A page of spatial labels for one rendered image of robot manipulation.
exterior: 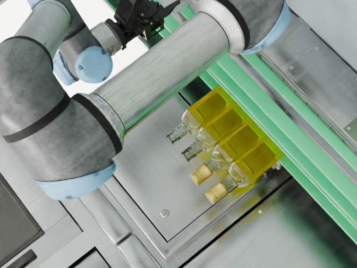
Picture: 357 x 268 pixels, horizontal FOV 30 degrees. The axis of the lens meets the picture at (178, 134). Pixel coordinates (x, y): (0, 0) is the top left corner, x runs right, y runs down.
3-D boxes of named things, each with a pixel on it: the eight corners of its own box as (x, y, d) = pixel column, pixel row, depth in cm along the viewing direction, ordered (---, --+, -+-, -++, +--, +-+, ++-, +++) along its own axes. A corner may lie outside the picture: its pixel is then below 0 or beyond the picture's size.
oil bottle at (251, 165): (290, 123, 163) (223, 176, 159) (292, 113, 158) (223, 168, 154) (306, 139, 161) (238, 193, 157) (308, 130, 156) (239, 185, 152)
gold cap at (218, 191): (228, 191, 153) (214, 202, 152) (227, 194, 156) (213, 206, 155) (219, 179, 154) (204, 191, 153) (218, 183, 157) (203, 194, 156)
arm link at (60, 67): (71, 91, 143) (62, 86, 151) (112, 62, 146) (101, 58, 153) (51, 61, 140) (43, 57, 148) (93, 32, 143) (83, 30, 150)
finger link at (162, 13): (173, -6, 152) (139, 11, 150) (172, -11, 150) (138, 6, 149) (183, 8, 150) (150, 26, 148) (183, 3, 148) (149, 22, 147)
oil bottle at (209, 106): (244, 75, 169) (178, 125, 165) (244, 64, 164) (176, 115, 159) (258, 90, 167) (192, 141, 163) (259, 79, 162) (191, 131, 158)
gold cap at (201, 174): (203, 166, 159) (188, 177, 158) (203, 161, 156) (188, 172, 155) (212, 177, 158) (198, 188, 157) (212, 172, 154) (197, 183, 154)
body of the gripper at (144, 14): (147, 7, 158) (107, 35, 155) (143, -16, 150) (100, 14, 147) (167, 27, 155) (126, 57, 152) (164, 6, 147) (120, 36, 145)
